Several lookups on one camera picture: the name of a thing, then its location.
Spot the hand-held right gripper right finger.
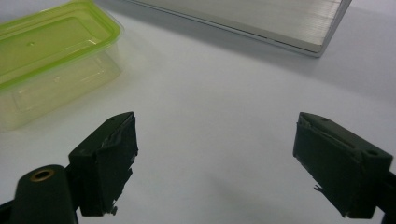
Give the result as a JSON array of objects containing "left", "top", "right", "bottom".
[{"left": 292, "top": 111, "right": 394, "bottom": 219}]

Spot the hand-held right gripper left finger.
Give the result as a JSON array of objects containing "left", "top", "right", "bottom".
[{"left": 68, "top": 111, "right": 139, "bottom": 217}]

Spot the clear container with green lid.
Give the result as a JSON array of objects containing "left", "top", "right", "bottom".
[{"left": 0, "top": 0, "right": 125, "bottom": 132}]

